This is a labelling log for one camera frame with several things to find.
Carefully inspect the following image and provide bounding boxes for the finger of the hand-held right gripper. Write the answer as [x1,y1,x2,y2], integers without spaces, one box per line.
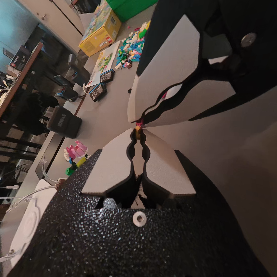
[127,14,201,124]
[142,81,237,128]

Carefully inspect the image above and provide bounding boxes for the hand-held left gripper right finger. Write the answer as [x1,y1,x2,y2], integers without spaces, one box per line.
[141,129,196,197]

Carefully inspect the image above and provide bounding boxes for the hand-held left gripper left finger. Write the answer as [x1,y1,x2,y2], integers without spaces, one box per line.
[81,128,137,197]

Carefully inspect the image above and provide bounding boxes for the green lego flower model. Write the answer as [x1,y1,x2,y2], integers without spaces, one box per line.
[64,140,91,176]

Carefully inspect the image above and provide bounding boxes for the clear lego bar assembly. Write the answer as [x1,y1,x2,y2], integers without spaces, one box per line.
[0,152,67,209]

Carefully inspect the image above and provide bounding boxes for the pile of mixed colourful lego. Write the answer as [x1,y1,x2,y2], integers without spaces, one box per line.
[114,20,151,70]

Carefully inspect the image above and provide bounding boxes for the lego instruction booklet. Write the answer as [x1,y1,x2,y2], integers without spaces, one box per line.
[85,40,121,88]

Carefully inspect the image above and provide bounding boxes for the yellow lego set box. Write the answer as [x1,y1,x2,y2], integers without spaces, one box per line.
[78,7,122,57]

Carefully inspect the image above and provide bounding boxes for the dark lego box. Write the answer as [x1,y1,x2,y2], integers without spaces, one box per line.
[8,45,31,71]

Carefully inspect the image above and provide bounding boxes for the black battery pack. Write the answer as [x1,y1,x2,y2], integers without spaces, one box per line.
[92,87,108,102]
[100,69,115,84]
[89,83,106,98]

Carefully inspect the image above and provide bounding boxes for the stack of green plastic bins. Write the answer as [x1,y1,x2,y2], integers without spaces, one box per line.
[105,0,158,22]

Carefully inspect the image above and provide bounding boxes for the black charger case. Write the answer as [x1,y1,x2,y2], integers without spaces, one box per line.
[48,105,83,139]

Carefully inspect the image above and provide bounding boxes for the black battery charger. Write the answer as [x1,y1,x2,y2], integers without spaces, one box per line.
[67,53,90,87]
[53,74,78,102]

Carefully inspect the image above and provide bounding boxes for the white stand with clear posts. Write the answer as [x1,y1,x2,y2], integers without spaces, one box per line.
[9,179,58,267]

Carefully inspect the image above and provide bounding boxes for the white cabinet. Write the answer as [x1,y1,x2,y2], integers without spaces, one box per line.
[18,0,102,53]

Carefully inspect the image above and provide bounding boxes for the wooden edged table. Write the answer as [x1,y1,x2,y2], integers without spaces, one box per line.
[0,42,44,117]

